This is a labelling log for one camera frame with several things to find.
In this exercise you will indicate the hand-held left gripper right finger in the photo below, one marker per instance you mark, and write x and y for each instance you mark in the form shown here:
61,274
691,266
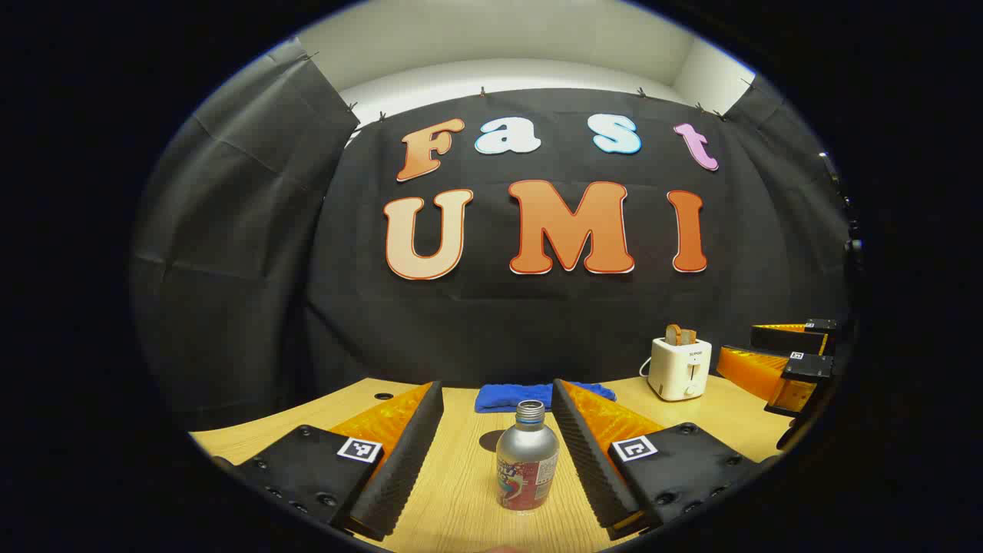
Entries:
587,461

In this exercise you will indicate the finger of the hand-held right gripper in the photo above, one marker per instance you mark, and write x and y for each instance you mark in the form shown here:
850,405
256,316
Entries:
806,366
791,339

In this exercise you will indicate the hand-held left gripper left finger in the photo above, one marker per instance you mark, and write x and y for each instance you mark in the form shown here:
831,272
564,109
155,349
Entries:
407,461

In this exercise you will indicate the silver water bottle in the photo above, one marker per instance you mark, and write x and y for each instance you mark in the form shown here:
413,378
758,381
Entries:
526,453

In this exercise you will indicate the dark round coaster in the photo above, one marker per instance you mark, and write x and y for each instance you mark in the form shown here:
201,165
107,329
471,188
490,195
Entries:
488,441

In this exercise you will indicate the brown toast slice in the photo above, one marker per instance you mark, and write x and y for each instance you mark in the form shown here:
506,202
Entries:
673,335
690,336

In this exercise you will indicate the blue towel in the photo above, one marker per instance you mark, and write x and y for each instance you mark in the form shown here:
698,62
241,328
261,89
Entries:
499,397

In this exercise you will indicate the white toaster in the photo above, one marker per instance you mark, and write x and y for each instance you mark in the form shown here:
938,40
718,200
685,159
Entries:
676,372

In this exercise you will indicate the black backdrop cloth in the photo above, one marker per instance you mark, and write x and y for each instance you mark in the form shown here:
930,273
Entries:
537,322

